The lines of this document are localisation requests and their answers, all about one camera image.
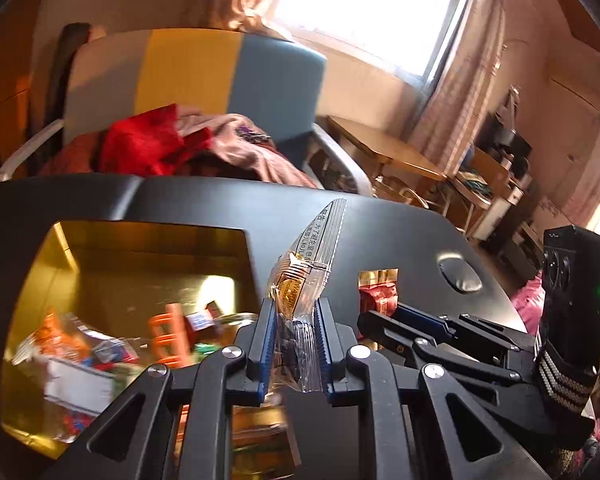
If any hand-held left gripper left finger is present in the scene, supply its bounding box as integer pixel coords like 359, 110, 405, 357
40, 297, 281, 480

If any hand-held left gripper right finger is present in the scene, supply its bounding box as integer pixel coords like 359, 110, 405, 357
314, 297, 551, 480

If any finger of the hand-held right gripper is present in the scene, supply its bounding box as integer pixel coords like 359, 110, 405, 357
395, 302, 531, 357
357, 310, 524, 387

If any small red packet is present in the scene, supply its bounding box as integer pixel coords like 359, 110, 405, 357
357, 269, 400, 318

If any clear packet with yellow label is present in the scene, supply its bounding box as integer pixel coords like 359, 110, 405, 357
266, 199, 348, 393

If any orange plastic rack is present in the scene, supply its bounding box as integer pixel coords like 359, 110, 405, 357
147, 302, 193, 368

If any clear bag of toy bricks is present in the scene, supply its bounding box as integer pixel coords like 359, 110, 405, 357
87, 337, 141, 366

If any gold box with red outside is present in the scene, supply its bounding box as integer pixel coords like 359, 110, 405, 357
0, 219, 301, 480

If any white clear packet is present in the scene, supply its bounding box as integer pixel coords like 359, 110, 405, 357
45, 357, 116, 406

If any orange snack bag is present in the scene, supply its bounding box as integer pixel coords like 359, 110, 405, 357
32, 310, 88, 361

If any person's right forearm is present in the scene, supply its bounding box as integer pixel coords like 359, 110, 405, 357
527, 332, 600, 461

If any pink bedding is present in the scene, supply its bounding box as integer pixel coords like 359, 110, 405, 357
510, 277, 548, 336

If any pale pink curtain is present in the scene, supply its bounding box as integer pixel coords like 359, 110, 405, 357
215, 0, 301, 41
570, 125, 600, 233
410, 0, 506, 161

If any green patterned cloth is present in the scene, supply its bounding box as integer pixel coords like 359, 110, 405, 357
455, 170, 491, 196

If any wooden side table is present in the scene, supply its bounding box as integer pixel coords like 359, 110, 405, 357
326, 115, 448, 196

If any black appliance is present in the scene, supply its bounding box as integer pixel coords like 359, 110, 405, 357
477, 112, 533, 161

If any white hanging bag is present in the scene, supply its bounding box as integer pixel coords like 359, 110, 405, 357
500, 87, 523, 131

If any red cloth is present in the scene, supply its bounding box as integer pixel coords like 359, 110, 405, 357
100, 104, 216, 177

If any blue yellow grey armchair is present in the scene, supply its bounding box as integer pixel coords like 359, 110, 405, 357
0, 27, 373, 196

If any brown-red cloth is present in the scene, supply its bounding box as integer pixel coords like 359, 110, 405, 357
40, 132, 106, 177

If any bright window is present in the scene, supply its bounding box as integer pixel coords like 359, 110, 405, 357
270, 0, 476, 81

